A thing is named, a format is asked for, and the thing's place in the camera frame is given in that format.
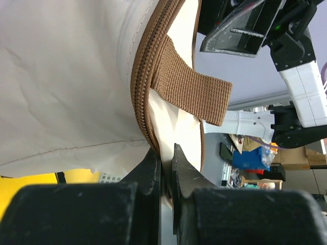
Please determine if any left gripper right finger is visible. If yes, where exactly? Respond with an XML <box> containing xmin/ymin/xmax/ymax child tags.
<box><xmin>172</xmin><ymin>144</ymin><xmax>326</xmax><ymax>244</ymax></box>

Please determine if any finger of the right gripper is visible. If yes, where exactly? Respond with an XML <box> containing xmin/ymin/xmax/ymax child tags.
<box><xmin>200</xmin><ymin>1</ymin><xmax>284</xmax><ymax>57</ymax></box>

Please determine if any white plastic basket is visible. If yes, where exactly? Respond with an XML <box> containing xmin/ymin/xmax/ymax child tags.
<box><xmin>98</xmin><ymin>173</ymin><xmax>123</xmax><ymax>183</ymax></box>

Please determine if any cream capybara laundry bag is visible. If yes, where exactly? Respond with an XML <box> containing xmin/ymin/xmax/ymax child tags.
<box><xmin>0</xmin><ymin>0</ymin><xmax>233</xmax><ymax>207</ymax></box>

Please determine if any yellow bra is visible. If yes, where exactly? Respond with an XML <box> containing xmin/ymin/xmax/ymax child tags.
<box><xmin>1</xmin><ymin>169</ymin><xmax>100</xmax><ymax>187</ymax></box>

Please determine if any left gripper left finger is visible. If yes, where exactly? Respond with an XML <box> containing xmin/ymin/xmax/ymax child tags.
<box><xmin>1</xmin><ymin>150</ymin><xmax>161</xmax><ymax>244</ymax></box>

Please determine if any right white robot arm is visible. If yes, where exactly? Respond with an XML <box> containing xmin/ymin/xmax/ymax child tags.
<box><xmin>198</xmin><ymin>1</ymin><xmax>326</xmax><ymax>149</ymax></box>

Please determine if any blue plastic crate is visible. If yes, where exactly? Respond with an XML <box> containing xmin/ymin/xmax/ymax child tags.
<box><xmin>232</xmin><ymin>147</ymin><xmax>270</xmax><ymax>171</ymax></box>

